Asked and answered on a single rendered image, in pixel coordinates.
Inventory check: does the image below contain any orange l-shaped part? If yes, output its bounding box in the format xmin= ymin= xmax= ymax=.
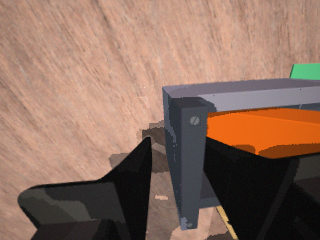
xmin=206 ymin=107 xmax=320 ymax=159

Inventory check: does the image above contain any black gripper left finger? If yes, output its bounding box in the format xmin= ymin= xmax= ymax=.
xmin=17 ymin=137 xmax=152 ymax=240

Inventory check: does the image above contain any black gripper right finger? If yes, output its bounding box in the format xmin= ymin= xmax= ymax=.
xmin=203 ymin=136 xmax=320 ymax=240

